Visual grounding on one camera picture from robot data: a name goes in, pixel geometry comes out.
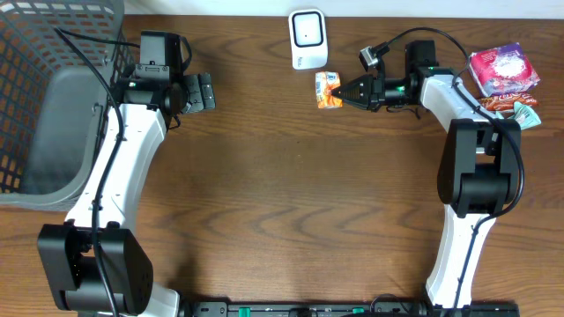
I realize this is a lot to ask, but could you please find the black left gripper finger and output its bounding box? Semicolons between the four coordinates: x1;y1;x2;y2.
198;73;216;110
182;75;204;113

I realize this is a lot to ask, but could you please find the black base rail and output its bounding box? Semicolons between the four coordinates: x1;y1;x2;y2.
183;299;520;317

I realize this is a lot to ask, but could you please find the orange tissue pack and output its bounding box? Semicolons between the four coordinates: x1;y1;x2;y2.
315;71;343;109

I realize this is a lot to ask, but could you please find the black left camera cable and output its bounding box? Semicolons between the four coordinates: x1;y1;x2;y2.
52;26;142;317

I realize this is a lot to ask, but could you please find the teal snack packet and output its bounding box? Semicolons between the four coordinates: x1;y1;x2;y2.
494;101;542;130

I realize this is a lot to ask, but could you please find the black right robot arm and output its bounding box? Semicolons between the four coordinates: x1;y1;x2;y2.
331;41;524;313

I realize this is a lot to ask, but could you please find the red purple snack package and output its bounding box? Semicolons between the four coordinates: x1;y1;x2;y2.
469;42;540;97

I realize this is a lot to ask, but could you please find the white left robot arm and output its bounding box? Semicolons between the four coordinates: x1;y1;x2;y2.
37;64;215;316

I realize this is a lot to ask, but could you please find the dark red snack packet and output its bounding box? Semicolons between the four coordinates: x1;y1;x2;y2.
478;92;538;112

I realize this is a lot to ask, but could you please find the black camera cable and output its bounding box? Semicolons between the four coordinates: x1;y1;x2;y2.
52;26;142;317
376;26;526;317

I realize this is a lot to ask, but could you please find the dark grey plastic basket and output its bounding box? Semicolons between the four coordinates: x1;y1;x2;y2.
1;0;134;211

